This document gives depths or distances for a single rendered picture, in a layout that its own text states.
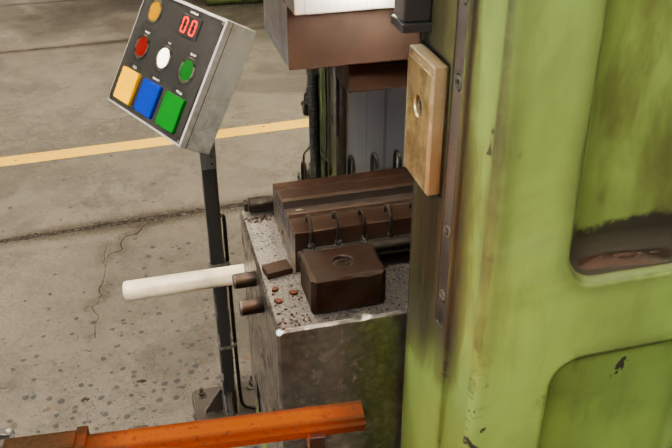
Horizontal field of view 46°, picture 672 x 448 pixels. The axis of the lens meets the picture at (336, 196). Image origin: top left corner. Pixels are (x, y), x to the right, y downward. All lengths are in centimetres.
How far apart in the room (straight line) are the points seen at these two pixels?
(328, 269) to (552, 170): 46
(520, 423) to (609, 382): 18
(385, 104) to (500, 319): 67
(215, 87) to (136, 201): 186
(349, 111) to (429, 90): 57
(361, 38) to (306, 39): 8
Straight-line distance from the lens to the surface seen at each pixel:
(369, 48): 119
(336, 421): 100
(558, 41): 83
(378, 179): 146
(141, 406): 248
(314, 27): 116
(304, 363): 127
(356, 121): 153
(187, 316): 278
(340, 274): 122
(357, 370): 130
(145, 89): 182
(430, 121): 97
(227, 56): 168
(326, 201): 139
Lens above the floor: 168
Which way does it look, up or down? 29 degrees down
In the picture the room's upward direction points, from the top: straight up
